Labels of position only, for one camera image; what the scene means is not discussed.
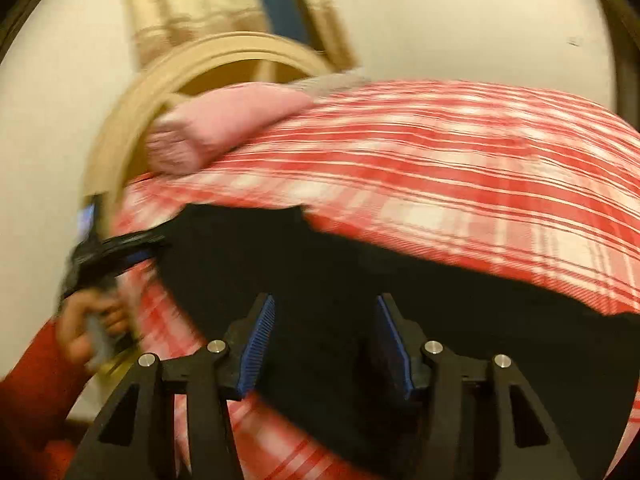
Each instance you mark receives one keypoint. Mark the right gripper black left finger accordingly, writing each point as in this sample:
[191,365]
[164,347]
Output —
[133,436]

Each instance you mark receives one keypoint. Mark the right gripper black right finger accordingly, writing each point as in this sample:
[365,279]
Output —
[478,419]

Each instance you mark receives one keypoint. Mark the black pants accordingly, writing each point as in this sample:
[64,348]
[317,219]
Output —
[322,369]

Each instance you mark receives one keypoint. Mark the red sleeved left forearm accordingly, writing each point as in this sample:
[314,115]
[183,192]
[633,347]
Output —
[37,439]

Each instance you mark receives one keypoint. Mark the left hand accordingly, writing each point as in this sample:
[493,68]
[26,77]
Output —
[72,327]

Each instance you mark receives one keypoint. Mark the cream wooden headboard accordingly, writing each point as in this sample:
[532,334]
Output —
[118,154]

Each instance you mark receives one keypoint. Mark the pink folded blanket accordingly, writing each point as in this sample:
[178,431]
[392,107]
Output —
[194,133]

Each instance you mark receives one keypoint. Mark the red white plaid bedsheet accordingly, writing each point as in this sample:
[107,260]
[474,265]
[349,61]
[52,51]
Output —
[536,185]

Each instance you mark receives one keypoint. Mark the beige curtain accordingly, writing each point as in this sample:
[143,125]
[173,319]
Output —
[157,26]

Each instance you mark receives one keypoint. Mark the grey striped pillow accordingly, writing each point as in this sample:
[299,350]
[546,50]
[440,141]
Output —
[325,85]

